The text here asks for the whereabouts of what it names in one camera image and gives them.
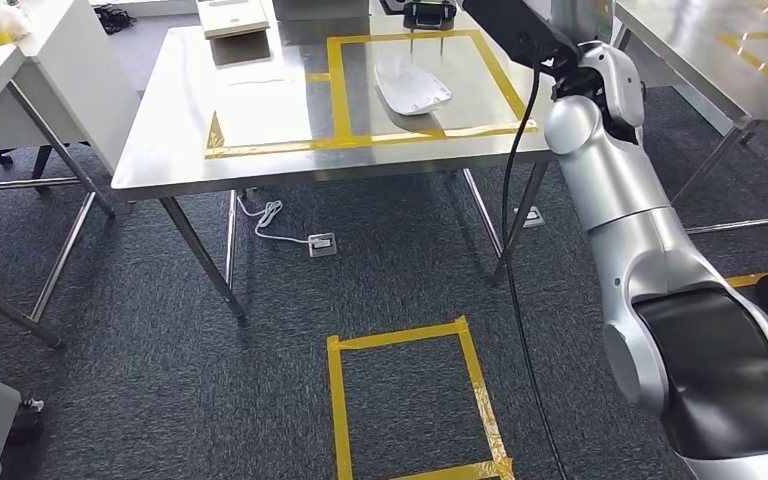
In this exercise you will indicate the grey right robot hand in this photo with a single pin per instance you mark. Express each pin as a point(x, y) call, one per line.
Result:
point(579, 20)

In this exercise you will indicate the white curved plastic part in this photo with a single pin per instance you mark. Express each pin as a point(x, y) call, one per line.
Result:
point(414, 89)

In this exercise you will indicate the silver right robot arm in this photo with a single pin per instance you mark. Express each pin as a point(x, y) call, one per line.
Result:
point(622, 185)

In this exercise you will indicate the steel workbench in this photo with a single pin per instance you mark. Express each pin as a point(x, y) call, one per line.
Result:
point(178, 132)

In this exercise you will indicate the steel table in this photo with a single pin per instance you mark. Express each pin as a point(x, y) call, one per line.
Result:
point(689, 46)

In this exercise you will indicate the black handheld controller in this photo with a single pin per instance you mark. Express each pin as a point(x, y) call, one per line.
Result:
point(429, 14)

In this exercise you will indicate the white floor socket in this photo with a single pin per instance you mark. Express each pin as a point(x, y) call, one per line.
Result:
point(322, 245)
point(533, 217)

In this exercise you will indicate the yellow tape outline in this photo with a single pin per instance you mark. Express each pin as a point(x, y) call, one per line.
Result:
point(338, 86)

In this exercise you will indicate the grey metal box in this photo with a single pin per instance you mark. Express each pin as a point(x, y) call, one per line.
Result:
point(321, 8)

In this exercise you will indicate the white flat box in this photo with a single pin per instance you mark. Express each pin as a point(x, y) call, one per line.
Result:
point(232, 16)

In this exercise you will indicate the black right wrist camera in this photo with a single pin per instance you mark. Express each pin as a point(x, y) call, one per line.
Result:
point(516, 26)

